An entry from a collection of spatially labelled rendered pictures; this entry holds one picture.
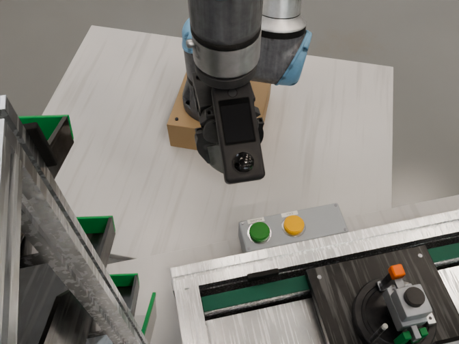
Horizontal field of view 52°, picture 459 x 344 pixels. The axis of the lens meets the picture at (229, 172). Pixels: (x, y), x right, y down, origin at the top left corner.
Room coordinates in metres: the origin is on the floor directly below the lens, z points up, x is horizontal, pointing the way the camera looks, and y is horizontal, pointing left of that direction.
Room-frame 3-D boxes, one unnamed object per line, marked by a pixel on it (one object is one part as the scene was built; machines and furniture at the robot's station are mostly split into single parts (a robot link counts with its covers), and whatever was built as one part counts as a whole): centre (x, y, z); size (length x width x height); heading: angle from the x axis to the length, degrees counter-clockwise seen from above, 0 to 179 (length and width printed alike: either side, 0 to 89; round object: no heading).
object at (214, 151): (0.40, 0.02, 1.26); 0.06 x 0.03 x 0.09; 12
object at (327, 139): (0.73, 0.05, 0.84); 0.90 x 0.70 x 0.03; 79
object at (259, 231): (0.41, -0.06, 0.96); 0.04 x 0.04 x 0.02
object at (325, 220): (0.43, -0.13, 0.93); 0.21 x 0.07 x 0.06; 102
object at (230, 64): (0.40, 0.01, 1.45); 0.08 x 0.08 x 0.05
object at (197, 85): (0.41, 0.01, 1.37); 0.09 x 0.08 x 0.12; 12
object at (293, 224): (0.43, -0.13, 0.96); 0.04 x 0.04 x 0.02
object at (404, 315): (0.23, -0.29, 1.06); 0.08 x 0.04 x 0.07; 12
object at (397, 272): (0.28, -0.28, 1.04); 0.04 x 0.02 x 0.08; 12
